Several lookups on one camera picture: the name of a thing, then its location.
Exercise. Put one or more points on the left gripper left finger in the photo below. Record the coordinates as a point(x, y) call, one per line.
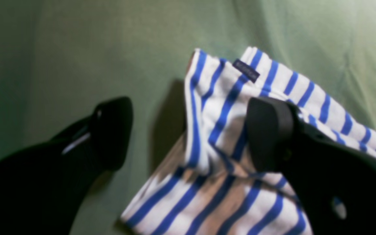
point(43, 186)

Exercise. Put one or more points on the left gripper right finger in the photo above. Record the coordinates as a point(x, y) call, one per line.
point(335, 184)

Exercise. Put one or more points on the green table cloth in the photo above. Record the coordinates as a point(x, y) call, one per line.
point(60, 58)

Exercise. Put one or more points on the blue white striped t-shirt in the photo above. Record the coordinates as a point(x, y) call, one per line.
point(207, 184)

